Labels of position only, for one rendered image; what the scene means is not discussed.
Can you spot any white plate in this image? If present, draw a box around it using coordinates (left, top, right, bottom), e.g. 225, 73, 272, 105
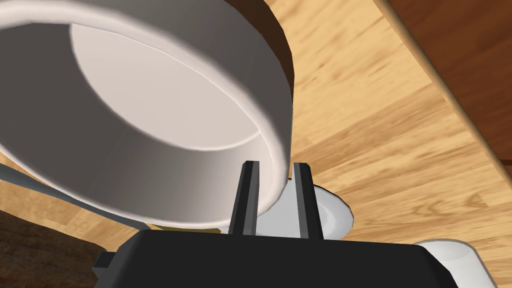
221, 181, 355, 241

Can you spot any white mug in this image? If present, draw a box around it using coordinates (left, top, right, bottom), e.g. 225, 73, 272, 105
413, 238, 499, 288

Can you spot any white round bowl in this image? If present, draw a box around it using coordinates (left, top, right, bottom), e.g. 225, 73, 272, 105
0, 0, 296, 231

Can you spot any grey metal utensil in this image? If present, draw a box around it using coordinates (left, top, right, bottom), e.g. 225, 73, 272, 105
0, 163, 152, 232

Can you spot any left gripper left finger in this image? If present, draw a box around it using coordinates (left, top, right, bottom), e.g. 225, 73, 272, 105
227, 160, 261, 237

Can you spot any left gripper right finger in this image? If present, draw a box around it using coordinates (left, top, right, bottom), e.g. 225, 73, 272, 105
292, 162, 325, 241

